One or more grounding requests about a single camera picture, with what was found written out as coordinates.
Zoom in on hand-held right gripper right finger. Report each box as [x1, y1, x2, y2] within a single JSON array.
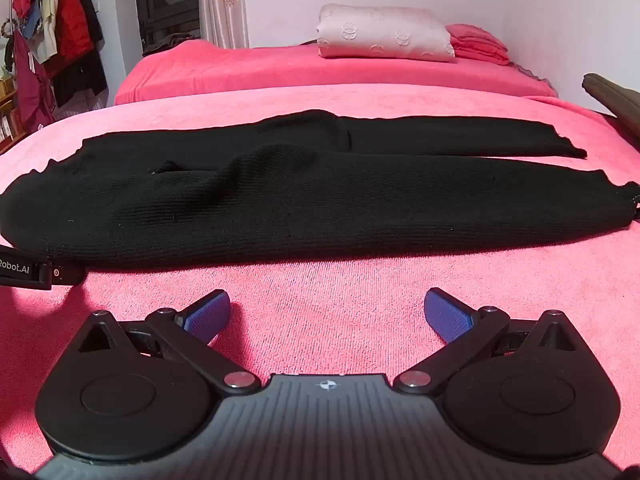
[[392, 287, 581, 395]]

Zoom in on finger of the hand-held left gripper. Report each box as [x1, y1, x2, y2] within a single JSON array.
[[50, 259, 87, 286]]

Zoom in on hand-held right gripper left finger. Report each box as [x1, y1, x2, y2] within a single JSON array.
[[67, 289, 262, 395]]

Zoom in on black knit pants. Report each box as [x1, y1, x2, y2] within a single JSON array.
[[0, 109, 640, 267]]

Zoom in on pink bed blanket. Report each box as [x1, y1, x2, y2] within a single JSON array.
[[0, 84, 640, 473]]

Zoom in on wooden shelf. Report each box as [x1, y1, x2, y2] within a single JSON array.
[[0, 77, 28, 155]]

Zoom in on maroon garment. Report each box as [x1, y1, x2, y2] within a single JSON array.
[[12, 30, 55, 134]]

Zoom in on cream shirt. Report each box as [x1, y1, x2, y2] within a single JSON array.
[[37, 0, 59, 63]]

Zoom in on blue garment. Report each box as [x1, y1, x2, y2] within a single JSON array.
[[20, 7, 42, 41]]

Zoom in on red jacket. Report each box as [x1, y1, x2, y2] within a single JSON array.
[[52, 0, 95, 63]]

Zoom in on pink bed sheet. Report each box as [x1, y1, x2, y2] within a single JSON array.
[[114, 40, 558, 107]]

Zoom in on folded pink blanket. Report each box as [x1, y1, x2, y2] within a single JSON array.
[[445, 23, 511, 66]]

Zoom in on brown cushion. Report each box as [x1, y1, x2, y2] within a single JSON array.
[[582, 73, 640, 150]]

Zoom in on beige embroidered pillow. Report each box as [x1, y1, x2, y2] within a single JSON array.
[[315, 3, 457, 63]]

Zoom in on patterned beige curtain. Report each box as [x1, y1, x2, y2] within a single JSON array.
[[197, 0, 250, 50]]

